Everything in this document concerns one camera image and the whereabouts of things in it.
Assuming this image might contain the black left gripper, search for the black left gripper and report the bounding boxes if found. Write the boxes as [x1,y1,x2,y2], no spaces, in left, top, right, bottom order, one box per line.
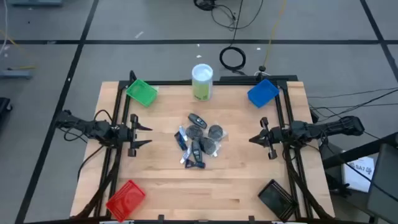
[119,114,154,157]

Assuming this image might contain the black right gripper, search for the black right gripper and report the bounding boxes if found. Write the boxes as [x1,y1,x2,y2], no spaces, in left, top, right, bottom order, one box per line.
[248,116,292,161]

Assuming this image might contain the dark blue pouch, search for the dark blue pouch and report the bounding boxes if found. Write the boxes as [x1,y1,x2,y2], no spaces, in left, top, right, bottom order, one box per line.
[174,131,188,152]

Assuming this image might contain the bagged black hair ties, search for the bagged black hair ties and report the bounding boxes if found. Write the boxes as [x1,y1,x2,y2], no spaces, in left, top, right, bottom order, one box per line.
[207,123,228,141]
[198,136,222,157]
[185,124,205,141]

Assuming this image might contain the green plastic basket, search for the green plastic basket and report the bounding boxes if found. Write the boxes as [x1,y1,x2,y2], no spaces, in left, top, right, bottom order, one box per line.
[125,78,159,108]

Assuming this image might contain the blue plastic basket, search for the blue plastic basket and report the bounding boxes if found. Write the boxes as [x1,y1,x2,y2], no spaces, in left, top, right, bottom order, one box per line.
[247,78,280,109]

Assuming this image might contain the dark blue squeeze tube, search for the dark blue squeeze tube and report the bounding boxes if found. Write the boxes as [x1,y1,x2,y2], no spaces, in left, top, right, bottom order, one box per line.
[184,159,206,170]

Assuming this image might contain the black plastic basket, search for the black plastic basket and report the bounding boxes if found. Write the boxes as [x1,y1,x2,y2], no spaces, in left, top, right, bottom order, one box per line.
[257,179,299,222]

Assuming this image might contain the red plastic basket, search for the red plastic basket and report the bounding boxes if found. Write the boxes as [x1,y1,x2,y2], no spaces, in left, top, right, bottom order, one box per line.
[105,179,147,223]

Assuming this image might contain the disinfecting wipes canister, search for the disinfecting wipes canister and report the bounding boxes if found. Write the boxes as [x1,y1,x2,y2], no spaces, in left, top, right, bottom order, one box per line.
[191,63,214,102]

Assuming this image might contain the white cardboard box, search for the white cardboard box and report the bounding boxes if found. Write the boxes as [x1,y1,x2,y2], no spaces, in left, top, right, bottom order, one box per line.
[341,156,376,193]

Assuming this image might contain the dark grey panel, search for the dark grey panel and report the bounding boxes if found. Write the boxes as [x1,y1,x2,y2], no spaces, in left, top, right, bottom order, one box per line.
[366,142,398,224]

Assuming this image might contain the black metal table frame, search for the black metal table frame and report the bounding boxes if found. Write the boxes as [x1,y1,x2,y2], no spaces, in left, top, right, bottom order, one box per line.
[70,70,335,224]

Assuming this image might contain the coiled black cable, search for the coiled black cable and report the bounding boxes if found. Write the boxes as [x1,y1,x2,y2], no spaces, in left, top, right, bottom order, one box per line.
[219,46,247,71]

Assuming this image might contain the yellow hanging cable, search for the yellow hanging cable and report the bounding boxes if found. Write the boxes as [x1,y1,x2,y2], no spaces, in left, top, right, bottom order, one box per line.
[262,0,289,68]

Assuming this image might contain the grey floor rail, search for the grey floor rail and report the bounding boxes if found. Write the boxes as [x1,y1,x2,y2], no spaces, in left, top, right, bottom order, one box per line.
[7,0,63,7]
[0,70,33,79]

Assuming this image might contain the black cable bundle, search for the black cable bundle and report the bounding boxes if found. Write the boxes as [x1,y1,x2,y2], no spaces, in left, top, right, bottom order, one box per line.
[193,0,218,12]

